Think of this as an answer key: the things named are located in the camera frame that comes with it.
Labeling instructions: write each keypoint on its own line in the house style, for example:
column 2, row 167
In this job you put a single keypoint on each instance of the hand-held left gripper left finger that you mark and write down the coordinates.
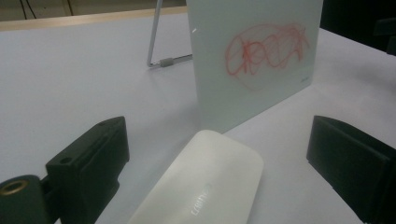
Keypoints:
column 90, row 161

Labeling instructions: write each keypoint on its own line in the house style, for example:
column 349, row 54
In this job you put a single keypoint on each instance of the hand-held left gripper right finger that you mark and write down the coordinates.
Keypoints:
column 351, row 165

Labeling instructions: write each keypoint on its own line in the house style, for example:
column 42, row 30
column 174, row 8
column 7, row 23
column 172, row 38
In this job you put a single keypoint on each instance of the white board eraser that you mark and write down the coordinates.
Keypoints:
column 202, row 183

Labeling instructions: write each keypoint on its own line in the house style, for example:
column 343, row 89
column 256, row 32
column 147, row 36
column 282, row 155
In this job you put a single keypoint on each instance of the frosted glass whiteboard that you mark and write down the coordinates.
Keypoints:
column 249, row 62

